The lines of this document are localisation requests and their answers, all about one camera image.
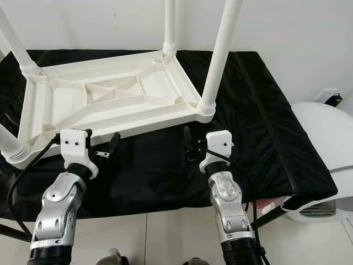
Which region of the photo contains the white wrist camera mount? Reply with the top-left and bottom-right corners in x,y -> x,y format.
200,130 -> 233,173
60,128 -> 99,180

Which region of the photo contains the silver robot left leg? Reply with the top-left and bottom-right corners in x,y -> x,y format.
105,248 -> 129,265

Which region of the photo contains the white ribbed plastic table top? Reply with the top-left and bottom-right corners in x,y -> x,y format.
8,50 -> 217,169

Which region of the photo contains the black quilted bench cover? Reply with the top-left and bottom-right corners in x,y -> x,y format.
0,50 -> 339,221

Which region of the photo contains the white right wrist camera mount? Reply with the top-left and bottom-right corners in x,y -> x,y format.
200,130 -> 233,173

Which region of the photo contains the black metal bench leg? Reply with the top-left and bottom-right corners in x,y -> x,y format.
253,202 -> 287,228
0,224 -> 34,243

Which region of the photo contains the small pink object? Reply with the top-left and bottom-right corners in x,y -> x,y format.
251,198 -> 282,213

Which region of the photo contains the wall socket with black plug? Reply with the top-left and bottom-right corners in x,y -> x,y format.
323,91 -> 344,107

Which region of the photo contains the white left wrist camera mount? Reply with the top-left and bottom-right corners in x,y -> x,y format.
60,128 -> 99,180

